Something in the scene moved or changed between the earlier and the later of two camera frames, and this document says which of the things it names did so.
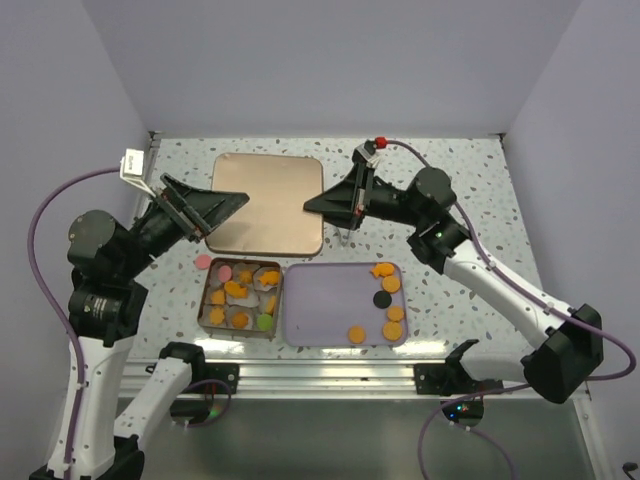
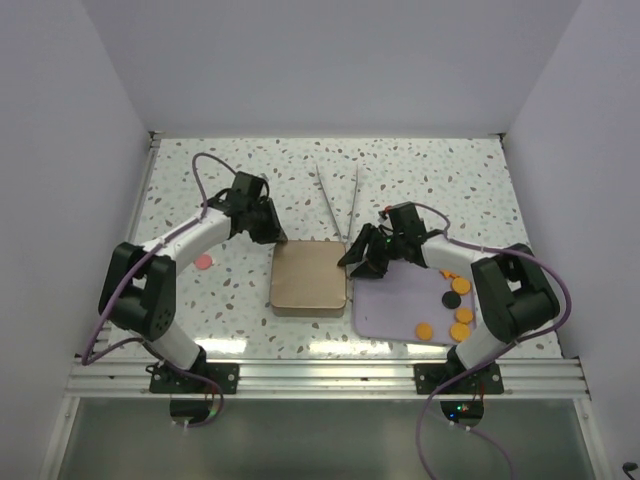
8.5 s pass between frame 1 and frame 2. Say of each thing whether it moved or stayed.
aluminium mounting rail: stayed
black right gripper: moved
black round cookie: moved
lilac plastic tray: moved
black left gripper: moved
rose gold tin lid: moved
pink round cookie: stayed
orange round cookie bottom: moved
